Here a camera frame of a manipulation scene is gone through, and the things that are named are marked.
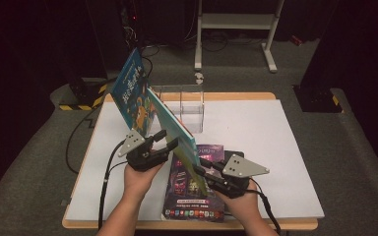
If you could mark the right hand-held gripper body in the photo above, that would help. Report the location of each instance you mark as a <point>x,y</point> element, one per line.
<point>239,168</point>

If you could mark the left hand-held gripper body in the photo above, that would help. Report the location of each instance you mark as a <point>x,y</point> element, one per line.
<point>144,157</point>

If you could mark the teal book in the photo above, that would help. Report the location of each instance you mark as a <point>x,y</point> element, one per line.
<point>174,128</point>

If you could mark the purple book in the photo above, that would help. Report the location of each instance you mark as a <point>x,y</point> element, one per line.
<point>190,203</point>

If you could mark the clear acrylic book rack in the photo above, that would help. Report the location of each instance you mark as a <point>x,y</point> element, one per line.
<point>192,111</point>

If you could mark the person's left hand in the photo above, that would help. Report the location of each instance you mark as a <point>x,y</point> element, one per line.
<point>139,182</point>

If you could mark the small white floor object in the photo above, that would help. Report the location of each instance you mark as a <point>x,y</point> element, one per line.
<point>199,78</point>

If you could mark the black stand base yellow stripes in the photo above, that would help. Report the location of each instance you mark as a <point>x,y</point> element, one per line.
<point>85,95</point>
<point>318,100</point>

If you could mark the dark device with red light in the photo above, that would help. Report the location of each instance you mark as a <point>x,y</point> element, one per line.
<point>129,23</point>

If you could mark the white metal stand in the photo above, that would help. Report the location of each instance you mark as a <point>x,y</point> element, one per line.
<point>236,21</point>

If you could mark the small red object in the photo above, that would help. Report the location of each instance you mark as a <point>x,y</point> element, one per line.
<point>296,40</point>

